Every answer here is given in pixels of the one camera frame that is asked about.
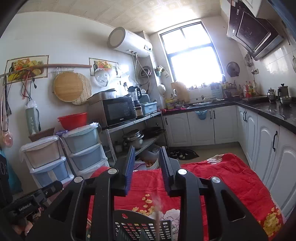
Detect chopsticks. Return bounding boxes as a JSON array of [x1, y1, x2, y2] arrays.
[[154, 197, 161, 241]]

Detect operator hand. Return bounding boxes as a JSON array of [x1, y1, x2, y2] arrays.
[[11, 207, 44, 237]]

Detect red floral tablecloth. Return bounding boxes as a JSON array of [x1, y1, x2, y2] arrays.
[[86, 152, 286, 241]]

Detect dark green utensil basket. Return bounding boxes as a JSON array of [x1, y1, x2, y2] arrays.
[[114, 210, 173, 240]]

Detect left plastic drawer tower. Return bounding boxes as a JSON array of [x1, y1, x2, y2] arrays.
[[19, 135, 74, 188]]

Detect plastic drawer tower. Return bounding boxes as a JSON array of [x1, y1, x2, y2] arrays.
[[62, 123, 109, 179], [19, 135, 74, 188]]

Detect metal shelf rack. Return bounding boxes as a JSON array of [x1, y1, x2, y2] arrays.
[[102, 111, 166, 167]]

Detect steel pot on shelf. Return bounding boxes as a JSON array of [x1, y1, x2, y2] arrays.
[[122, 129, 144, 150]]

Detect right plastic drawer tower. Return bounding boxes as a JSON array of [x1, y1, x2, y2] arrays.
[[62, 123, 109, 179]]

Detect woven brown basket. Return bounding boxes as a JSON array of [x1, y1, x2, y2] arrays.
[[29, 128, 55, 142]]

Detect beige cutting board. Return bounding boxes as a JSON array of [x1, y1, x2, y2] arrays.
[[171, 81, 190, 103]]

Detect green hanging bag holder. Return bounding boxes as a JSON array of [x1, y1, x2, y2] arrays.
[[25, 100, 41, 136]]

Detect white lower cabinets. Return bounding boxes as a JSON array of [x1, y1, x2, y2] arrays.
[[163, 105, 295, 218]]

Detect red plastic basin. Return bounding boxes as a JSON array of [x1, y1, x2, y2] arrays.
[[58, 113, 88, 131]]

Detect black blender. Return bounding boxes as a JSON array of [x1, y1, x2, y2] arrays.
[[128, 86, 144, 118]]

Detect black microwave oven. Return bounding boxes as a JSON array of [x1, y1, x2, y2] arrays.
[[87, 97, 137, 128]]

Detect window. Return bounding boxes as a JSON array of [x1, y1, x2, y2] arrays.
[[160, 21, 224, 89]]

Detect steel kettle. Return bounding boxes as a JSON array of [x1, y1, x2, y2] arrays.
[[267, 88, 276, 103]]

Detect round bamboo tray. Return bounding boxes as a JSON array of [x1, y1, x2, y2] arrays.
[[53, 72, 92, 105]]

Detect dark teapot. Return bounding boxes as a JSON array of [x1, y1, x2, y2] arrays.
[[277, 83, 289, 99]]

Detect long wooden rolling pin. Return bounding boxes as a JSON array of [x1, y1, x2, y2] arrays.
[[0, 63, 93, 77]]

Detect white water heater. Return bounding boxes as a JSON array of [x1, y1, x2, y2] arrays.
[[107, 27, 152, 57]]

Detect black range hood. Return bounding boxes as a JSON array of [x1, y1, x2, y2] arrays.
[[227, 1, 283, 61]]

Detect small wall fan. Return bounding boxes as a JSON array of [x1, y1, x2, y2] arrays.
[[226, 61, 240, 77]]

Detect fruit wall picture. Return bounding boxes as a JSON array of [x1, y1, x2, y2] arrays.
[[4, 55, 49, 83]]

